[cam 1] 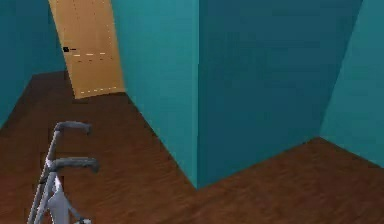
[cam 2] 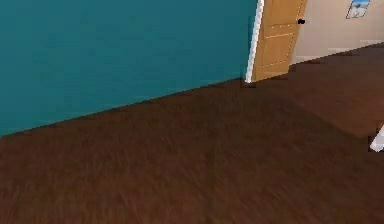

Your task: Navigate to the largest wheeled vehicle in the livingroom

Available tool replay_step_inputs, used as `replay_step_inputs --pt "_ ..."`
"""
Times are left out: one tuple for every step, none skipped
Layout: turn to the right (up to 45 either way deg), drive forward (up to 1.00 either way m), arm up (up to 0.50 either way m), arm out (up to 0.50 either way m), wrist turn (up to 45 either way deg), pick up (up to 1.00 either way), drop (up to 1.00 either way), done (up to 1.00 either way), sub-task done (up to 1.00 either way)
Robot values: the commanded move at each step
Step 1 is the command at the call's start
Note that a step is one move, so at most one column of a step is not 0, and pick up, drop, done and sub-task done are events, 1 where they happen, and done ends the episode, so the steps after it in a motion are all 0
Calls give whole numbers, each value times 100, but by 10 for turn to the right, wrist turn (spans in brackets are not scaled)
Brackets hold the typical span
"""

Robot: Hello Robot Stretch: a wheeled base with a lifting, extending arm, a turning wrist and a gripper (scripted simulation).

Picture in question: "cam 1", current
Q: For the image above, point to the light wooden room door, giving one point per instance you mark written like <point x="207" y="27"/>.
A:
<point x="90" y="40"/>

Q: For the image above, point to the grey walking frame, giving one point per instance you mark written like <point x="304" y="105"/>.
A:
<point x="50" y="180"/>

